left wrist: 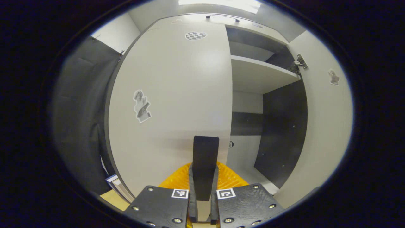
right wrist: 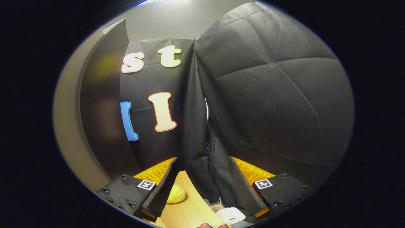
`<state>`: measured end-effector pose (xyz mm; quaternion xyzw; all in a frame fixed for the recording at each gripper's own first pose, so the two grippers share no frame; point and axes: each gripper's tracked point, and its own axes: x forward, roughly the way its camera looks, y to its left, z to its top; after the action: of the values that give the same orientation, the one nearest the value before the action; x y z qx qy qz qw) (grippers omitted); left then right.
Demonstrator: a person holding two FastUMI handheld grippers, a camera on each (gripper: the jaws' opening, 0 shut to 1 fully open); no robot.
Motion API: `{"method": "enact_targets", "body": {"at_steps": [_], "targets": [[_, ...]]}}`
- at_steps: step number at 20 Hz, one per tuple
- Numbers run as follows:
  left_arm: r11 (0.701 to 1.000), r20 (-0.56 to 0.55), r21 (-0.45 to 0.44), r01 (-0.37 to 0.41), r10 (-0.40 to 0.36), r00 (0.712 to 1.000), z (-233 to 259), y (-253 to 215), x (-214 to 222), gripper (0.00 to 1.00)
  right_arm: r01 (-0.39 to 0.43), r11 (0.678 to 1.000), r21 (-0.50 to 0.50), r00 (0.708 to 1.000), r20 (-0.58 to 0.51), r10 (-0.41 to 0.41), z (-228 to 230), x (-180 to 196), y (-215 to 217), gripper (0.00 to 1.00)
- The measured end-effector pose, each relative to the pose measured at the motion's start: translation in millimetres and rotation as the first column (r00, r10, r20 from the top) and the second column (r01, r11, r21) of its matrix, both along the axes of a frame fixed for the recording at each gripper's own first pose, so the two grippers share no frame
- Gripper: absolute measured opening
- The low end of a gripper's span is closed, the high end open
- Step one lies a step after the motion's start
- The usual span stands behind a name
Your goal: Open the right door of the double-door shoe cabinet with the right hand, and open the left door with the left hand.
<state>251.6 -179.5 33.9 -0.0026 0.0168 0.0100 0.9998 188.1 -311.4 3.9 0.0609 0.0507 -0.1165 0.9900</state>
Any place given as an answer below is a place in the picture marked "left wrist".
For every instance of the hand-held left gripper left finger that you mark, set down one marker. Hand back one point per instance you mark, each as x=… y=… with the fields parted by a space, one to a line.
x=193 y=209

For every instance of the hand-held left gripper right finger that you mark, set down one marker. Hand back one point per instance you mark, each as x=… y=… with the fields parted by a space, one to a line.
x=214 y=209

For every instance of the grey double-door shoe cabinet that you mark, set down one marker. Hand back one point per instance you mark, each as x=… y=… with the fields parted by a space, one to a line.
x=281 y=133

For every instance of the grey shoe cabinet door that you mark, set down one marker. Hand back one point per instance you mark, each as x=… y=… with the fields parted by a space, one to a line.
x=177 y=95
x=326 y=126

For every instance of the grey cabinet shelf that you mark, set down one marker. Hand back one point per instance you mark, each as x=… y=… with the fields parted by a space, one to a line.
x=256 y=74

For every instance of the black backdrop cloth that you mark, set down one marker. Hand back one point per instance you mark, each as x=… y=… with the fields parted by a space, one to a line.
x=82 y=120

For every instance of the long ceiling light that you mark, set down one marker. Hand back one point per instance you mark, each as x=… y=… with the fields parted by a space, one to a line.
x=221 y=4

